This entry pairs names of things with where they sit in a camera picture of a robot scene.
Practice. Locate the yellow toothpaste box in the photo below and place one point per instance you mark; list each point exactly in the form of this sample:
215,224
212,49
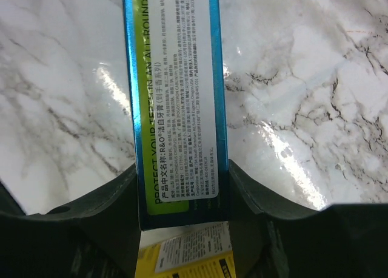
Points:
201,252

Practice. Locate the blue green toothpaste box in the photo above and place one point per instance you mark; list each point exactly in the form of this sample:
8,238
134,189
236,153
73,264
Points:
174,63

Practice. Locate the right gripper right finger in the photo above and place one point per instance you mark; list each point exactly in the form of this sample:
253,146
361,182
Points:
272,236

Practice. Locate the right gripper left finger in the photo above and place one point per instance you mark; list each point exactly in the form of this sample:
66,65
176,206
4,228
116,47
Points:
96,235

